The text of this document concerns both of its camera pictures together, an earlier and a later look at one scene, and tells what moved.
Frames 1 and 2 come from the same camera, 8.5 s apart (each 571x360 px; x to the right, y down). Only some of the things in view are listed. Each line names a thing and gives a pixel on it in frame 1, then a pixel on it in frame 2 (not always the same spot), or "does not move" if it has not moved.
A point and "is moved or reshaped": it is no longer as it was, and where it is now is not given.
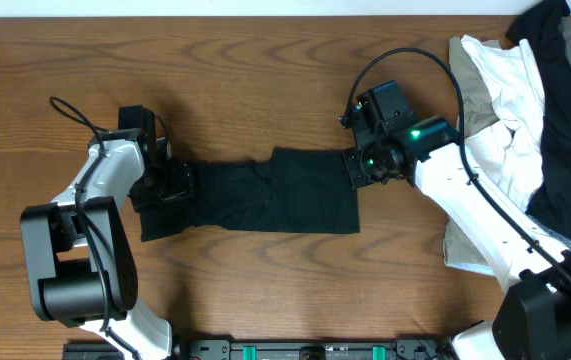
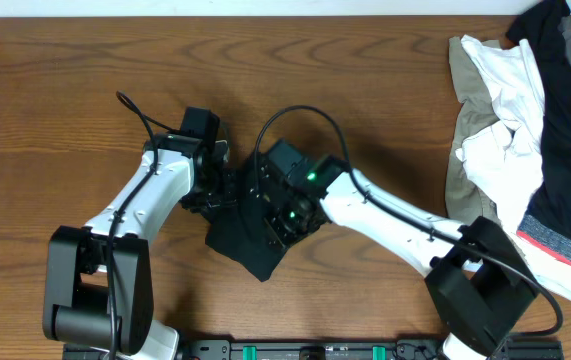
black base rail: (276, 349) does not move
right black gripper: (356, 175) → (284, 236)
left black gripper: (176, 181) → (210, 197)
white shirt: (509, 153) does not move
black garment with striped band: (569, 205) does not move
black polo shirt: (299, 190) is moved or reshaped
